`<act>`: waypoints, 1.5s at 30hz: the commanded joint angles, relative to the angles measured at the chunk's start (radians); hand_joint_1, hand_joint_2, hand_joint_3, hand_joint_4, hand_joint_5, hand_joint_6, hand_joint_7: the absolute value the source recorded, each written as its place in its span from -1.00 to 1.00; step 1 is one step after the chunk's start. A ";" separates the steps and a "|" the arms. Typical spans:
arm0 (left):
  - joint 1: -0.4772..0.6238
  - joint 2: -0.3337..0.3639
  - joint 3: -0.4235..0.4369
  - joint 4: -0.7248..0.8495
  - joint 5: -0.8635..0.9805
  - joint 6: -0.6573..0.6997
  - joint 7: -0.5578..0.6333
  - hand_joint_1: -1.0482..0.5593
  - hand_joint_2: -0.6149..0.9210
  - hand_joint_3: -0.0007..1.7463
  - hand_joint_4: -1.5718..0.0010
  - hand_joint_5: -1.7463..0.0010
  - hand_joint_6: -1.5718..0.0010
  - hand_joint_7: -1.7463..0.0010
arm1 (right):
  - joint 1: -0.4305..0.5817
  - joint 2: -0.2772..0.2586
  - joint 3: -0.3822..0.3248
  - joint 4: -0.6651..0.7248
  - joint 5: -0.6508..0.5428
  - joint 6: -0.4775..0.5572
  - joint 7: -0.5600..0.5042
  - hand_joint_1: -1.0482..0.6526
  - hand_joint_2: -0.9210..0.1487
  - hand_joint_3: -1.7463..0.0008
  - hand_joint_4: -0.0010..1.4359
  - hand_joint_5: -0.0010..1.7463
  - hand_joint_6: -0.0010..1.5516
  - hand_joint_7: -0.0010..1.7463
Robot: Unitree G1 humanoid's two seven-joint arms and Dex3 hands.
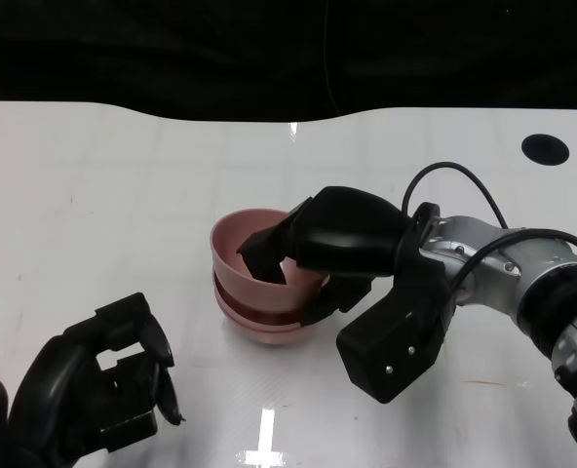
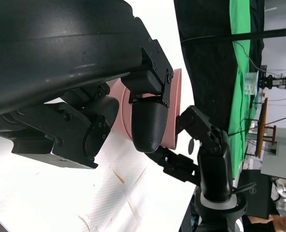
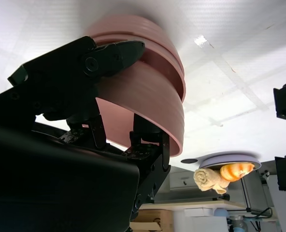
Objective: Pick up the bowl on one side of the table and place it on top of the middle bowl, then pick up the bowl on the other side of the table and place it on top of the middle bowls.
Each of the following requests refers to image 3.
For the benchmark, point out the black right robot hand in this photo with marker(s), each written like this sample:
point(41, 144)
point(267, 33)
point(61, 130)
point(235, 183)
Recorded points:
point(48, 157)

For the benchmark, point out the lavender round plate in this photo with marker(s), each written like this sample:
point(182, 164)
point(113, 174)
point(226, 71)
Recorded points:
point(230, 158)

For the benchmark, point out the orange striped croissant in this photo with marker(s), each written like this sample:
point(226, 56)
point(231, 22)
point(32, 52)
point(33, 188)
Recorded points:
point(237, 171)

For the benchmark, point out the beige rolled towel toy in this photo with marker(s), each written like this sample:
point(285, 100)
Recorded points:
point(205, 180)

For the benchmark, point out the black round table grommet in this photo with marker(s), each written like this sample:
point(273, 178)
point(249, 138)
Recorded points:
point(189, 160)

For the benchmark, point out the brown cardboard box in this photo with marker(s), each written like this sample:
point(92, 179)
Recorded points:
point(147, 220)

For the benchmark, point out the light wooden table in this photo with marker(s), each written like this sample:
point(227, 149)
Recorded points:
point(193, 205)

